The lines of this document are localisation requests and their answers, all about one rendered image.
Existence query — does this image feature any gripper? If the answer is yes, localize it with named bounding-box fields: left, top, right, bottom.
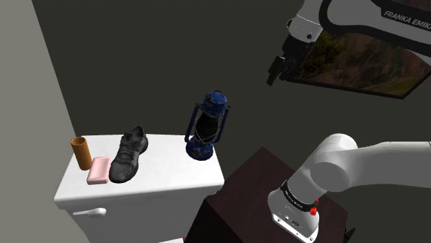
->
left=266, top=34, right=312, bottom=86

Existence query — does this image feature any blue oil lantern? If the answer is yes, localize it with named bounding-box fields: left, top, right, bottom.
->
left=184, top=89, right=232, bottom=162

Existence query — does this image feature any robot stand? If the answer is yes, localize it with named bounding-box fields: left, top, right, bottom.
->
left=184, top=146, right=356, bottom=243

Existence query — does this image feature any white toilet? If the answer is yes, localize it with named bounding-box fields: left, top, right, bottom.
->
left=53, top=133, right=225, bottom=243

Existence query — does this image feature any black sneaker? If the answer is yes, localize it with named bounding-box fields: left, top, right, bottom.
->
left=108, top=124, right=149, bottom=184

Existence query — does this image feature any pink soap bar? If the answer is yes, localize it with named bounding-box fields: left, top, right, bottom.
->
left=86, top=156, right=113, bottom=186

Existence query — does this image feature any orange cylindrical cup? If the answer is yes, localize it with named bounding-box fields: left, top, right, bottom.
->
left=70, top=136, right=93, bottom=171

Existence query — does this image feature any framed landscape wall picture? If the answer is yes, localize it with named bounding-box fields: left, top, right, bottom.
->
left=290, top=29, right=431, bottom=100

